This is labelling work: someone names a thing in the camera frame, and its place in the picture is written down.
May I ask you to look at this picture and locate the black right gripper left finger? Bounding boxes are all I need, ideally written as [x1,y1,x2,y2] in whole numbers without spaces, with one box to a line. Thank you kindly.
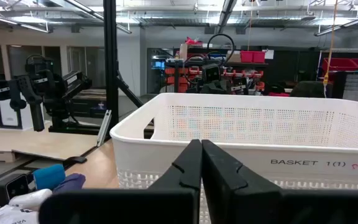
[38,139,203,224]

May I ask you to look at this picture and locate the black table-level camera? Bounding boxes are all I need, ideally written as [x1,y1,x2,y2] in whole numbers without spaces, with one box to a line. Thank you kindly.
[0,173,32,207]

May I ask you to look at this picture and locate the silver aluminium strip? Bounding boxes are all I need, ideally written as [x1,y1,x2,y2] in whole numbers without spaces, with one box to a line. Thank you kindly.
[96,109,112,147]

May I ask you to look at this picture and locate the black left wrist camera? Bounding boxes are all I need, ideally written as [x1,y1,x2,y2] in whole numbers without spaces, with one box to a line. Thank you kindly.
[201,63,222,83]

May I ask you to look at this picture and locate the black metal table frame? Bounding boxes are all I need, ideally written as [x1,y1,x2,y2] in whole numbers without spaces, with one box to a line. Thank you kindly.
[103,0,155,139]

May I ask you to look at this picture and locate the ceiling light strip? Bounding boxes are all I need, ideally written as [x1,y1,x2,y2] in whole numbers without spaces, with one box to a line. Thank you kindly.
[314,12,358,37]
[63,0,133,34]
[0,12,53,34]

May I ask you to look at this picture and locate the light wooden platform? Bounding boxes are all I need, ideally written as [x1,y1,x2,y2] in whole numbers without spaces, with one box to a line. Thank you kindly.
[0,121,99,163]

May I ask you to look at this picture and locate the blue bandage roll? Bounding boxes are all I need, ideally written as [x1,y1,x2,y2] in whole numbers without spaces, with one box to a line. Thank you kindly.
[32,164,67,191]

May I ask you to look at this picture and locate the red storage bin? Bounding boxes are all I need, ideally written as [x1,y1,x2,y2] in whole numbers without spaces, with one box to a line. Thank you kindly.
[240,50,254,63]
[252,50,266,63]

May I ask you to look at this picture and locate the yellow hanging cord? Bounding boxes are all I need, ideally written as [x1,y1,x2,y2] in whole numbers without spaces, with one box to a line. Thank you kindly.
[323,0,339,98]

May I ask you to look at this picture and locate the shelf with orange bins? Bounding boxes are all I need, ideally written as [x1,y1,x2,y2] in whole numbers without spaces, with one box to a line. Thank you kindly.
[165,46,269,94]

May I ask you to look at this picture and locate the row of red shelf bins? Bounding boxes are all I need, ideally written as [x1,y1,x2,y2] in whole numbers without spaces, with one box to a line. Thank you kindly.
[321,57,358,74]

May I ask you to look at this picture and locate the black flat table bracket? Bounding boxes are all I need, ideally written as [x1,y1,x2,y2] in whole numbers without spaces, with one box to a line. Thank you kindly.
[62,156,88,169]

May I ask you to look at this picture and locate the white perforated plastic basket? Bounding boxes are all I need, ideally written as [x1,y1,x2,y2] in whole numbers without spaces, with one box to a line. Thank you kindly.
[109,92,358,224]

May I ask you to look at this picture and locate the black office chair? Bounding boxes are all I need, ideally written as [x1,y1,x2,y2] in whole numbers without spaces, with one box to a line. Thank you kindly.
[290,80,326,98]

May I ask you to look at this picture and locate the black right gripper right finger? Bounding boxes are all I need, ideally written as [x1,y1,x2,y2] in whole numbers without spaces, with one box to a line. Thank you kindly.
[201,139,358,224]

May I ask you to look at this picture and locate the white cabinet box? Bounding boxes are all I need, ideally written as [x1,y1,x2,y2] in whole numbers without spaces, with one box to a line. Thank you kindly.
[0,93,45,130]

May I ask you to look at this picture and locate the white circle-print package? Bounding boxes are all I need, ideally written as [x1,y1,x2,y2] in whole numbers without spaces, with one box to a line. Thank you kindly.
[0,203,40,224]

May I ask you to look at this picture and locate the white plastic-wrapped gauze roll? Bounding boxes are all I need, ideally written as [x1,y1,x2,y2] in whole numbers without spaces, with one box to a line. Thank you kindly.
[8,189,53,212]

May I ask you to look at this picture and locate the navy bandage roll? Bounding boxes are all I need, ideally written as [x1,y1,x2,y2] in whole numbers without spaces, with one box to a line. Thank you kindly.
[53,173,86,194]

